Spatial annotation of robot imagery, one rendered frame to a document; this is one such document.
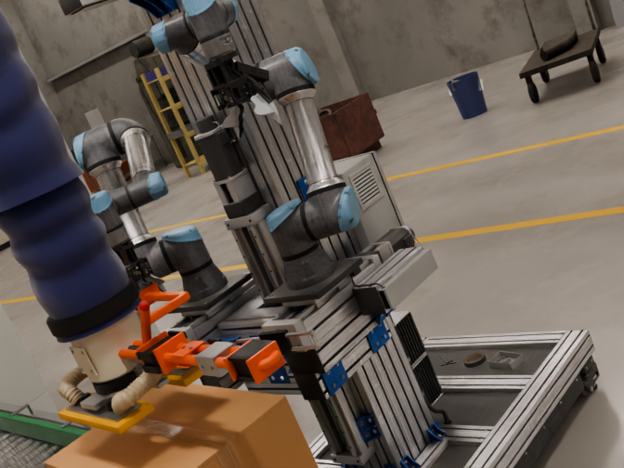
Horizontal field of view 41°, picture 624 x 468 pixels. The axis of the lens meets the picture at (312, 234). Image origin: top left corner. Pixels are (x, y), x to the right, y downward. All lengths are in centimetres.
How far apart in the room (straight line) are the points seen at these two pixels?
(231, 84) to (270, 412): 77
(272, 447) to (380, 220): 108
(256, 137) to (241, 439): 99
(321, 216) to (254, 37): 65
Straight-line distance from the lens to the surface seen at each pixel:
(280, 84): 237
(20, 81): 196
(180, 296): 224
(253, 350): 157
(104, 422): 202
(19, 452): 386
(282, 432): 202
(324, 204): 230
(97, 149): 279
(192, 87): 266
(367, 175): 281
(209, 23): 198
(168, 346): 185
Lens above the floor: 172
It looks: 13 degrees down
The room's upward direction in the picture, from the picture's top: 23 degrees counter-clockwise
